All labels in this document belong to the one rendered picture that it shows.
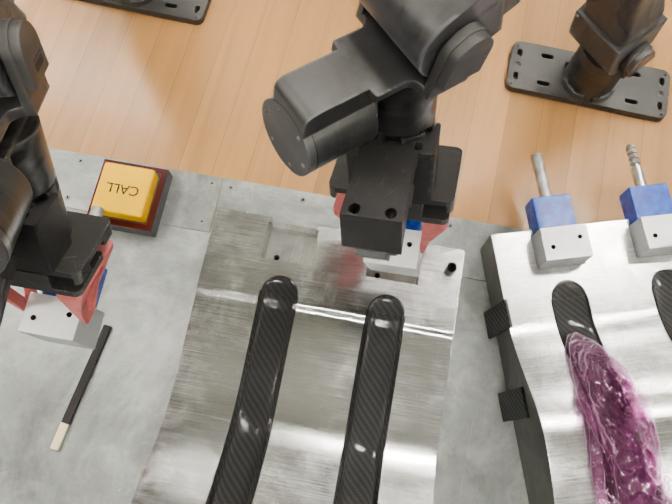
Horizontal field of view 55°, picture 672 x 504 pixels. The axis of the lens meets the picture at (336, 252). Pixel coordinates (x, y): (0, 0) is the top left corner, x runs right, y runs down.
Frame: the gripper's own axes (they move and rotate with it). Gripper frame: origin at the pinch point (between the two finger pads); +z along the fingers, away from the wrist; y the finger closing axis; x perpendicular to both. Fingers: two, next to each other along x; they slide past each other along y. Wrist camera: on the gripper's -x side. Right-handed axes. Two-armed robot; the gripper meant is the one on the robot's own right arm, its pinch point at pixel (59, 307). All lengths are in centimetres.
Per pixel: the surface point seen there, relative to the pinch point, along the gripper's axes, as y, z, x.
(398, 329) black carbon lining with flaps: 30.6, 3.7, 7.1
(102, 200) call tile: -4.3, 3.6, 18.1
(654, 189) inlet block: 56, -4, 26
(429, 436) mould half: 35.0, 8.2, -1.2
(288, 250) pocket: 18.0, 2.6, 14.3
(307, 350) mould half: 22.1, 5.3, 3.9
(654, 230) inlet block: 55, -3, 21
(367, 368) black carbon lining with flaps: 28.2, 6.0, 3.6
